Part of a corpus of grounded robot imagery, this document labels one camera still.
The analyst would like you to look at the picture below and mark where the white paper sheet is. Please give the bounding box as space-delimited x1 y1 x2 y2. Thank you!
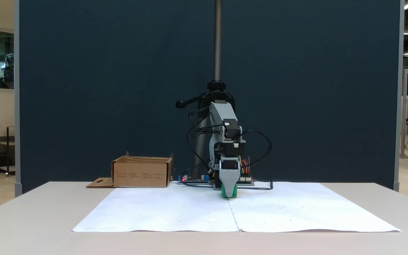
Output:
228 182 402 233
72 182 240 233

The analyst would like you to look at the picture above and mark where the brown cardboard box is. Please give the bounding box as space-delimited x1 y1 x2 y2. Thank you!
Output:
86 151 175 188

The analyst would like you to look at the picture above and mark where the long black table cable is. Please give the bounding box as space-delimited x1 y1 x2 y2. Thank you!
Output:
238 180 274 191

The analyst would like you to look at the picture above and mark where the black shelf cart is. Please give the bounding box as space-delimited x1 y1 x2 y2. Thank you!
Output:
0 125 16 177

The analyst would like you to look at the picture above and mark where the green die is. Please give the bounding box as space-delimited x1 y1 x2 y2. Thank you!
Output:
221 183 238 199

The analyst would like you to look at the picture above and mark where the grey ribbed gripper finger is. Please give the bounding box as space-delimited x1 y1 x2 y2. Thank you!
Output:
220 171 240 198

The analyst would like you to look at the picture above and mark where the circuit board with coloured wires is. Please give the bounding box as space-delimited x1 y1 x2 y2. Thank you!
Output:
239 155 255 186

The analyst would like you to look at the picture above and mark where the framed wall window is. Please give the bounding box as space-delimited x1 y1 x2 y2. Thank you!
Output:
0 25 15 94

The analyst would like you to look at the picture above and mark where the dark blue partition panel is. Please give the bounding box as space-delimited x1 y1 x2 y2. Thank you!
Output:
14 0 402 194

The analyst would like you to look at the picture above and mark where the black camera tripod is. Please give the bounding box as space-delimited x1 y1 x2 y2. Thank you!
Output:
175 0 237 179

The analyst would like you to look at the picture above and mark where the blue circuit board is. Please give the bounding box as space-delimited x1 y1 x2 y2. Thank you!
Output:
177 173 212 186

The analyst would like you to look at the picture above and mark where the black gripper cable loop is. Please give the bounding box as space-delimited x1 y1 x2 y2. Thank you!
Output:
241 129 273 170

